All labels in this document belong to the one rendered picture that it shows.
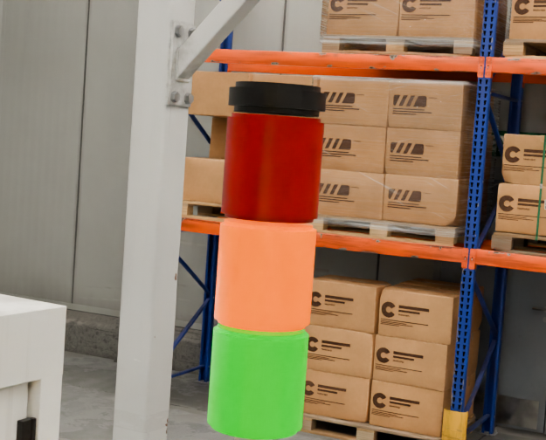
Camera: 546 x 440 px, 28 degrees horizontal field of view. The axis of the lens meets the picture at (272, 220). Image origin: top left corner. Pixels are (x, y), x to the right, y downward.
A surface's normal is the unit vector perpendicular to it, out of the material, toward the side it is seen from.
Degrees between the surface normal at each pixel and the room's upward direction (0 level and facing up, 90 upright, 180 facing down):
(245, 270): 90
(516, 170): 91
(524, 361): 90
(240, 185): 90
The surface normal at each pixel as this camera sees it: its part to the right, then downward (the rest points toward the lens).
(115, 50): -0.44, 0.04
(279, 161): 0.11, 0.08
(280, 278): 0.37, 0.10
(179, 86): 0.86, 0.10
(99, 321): -0.22, -0.76
